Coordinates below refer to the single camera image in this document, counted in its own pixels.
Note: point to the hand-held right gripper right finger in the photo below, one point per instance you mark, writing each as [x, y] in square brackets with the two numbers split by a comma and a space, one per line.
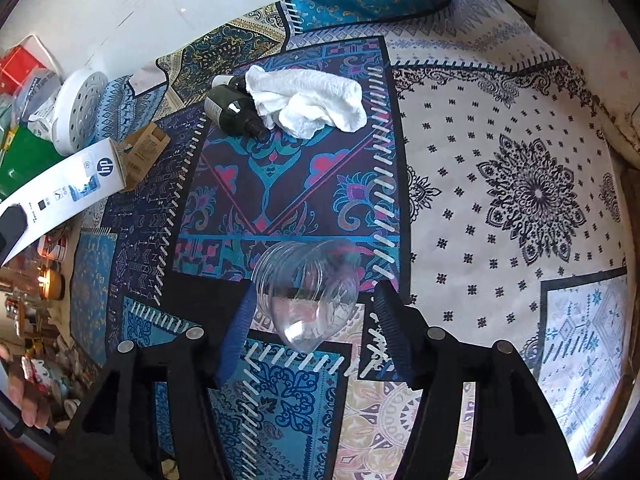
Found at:
[395, 332]

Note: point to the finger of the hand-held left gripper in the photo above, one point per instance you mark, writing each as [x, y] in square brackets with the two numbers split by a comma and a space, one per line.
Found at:
[12, 227]

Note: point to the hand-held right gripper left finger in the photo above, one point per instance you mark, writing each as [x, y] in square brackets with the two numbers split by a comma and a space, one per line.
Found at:
[237, 332]

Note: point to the long white printed box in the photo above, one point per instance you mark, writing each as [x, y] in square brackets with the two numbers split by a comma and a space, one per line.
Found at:
[65, 185]

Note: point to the clear plastic cup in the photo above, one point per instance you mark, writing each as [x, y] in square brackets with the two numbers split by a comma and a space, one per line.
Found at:
[310, 310]

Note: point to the brown paper tag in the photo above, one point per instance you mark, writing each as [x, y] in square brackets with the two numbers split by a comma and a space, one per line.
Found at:
[145, 147]

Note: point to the dark glass bottle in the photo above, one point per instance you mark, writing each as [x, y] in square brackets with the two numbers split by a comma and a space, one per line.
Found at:
[232, 110]

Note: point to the white towel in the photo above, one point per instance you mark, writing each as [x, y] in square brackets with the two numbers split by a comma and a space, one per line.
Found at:
[310, 100]

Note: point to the person's left hand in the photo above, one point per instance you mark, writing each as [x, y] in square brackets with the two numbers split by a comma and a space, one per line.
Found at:
[30, 395]

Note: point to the white medicine jar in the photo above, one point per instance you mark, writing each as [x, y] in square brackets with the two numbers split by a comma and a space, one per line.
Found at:
[52, 249]

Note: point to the candle jar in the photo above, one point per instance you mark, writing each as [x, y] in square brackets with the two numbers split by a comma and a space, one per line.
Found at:
[50, 285]

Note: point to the green box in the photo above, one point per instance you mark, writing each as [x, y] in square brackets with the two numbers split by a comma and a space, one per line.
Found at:
[30, 160]

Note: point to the white pouch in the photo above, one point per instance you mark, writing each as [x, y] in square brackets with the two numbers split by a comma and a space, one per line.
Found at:
[37, 97]

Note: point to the white round perforated tray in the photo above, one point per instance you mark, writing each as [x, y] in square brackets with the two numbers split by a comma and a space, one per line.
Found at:
[75, 110]

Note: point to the patterned blue tablecloth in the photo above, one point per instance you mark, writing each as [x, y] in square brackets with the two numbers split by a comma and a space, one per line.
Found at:
[500, 135]

